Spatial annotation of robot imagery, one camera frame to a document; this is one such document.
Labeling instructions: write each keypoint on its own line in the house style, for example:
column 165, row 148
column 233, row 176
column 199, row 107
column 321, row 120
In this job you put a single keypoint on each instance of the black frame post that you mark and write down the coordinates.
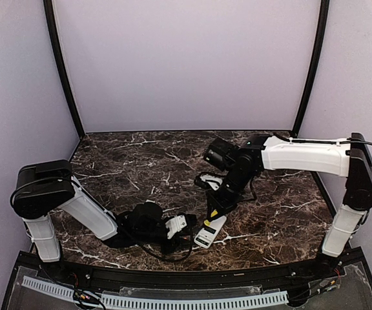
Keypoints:
column 313, row 67
column 61, row 67

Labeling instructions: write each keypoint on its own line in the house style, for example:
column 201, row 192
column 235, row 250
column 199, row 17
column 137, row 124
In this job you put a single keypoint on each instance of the black frame post left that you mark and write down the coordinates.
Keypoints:
column 61, row 67

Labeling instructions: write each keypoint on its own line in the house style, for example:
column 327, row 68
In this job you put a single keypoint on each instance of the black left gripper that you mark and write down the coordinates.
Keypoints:
column 172, row 241

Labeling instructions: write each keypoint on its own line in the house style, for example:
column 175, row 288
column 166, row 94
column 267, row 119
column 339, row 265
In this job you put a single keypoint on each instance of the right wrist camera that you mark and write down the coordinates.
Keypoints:
column 208, row 181

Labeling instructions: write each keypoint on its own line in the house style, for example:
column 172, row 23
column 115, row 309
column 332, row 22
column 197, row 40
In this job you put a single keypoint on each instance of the black front table rail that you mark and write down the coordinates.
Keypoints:
column 287, row 276

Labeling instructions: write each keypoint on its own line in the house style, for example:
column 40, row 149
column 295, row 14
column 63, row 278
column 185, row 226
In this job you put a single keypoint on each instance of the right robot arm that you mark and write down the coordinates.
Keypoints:
column 281, row 156

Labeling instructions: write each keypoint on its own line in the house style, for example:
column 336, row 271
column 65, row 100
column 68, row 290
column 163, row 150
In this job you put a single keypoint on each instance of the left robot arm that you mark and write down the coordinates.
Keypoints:
column 43, row 187

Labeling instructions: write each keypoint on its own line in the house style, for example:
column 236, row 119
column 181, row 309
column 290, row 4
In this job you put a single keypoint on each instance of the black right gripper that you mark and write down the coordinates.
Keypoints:
column 216, row 204

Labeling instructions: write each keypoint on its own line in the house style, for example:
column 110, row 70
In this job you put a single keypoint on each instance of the black frame post right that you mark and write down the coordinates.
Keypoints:
column 313, row 67

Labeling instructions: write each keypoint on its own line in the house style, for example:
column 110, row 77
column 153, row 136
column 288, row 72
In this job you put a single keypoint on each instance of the white remote control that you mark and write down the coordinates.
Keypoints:
column 209, row 231

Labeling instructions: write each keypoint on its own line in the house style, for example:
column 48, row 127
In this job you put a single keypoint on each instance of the yellow handled screwdriver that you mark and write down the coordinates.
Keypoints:
column 210, row 218

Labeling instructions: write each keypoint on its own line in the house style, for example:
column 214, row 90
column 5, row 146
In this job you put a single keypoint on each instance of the white slotted cable duct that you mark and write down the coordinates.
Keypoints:
column 116, row 301

